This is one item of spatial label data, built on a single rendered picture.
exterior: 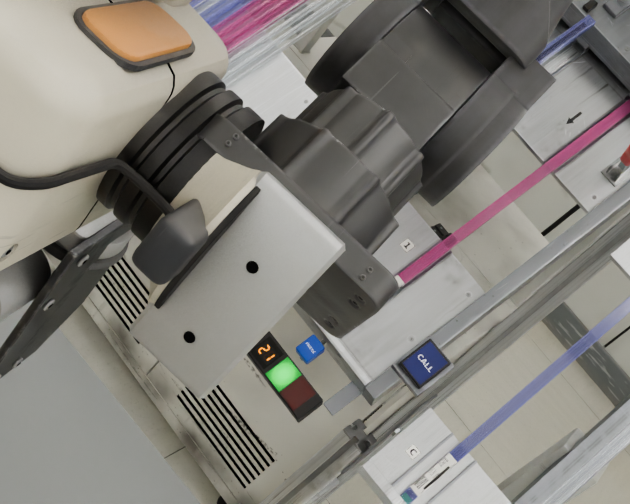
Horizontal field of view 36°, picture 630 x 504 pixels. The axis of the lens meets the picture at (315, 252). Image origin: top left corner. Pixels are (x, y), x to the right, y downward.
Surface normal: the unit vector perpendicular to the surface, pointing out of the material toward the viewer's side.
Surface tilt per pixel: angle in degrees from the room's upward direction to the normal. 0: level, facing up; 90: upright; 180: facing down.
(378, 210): 56
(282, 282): 82
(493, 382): 0
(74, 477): 0
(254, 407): 88
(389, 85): 37
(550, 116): 45
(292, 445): 90
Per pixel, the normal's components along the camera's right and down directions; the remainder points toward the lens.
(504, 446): 0.57, -0.62
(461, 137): -0.08, 0.11
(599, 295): -0.55, 0.21
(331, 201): 0.37, -0.12
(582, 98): 0.01, -0.29
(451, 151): -0.22, 0.26
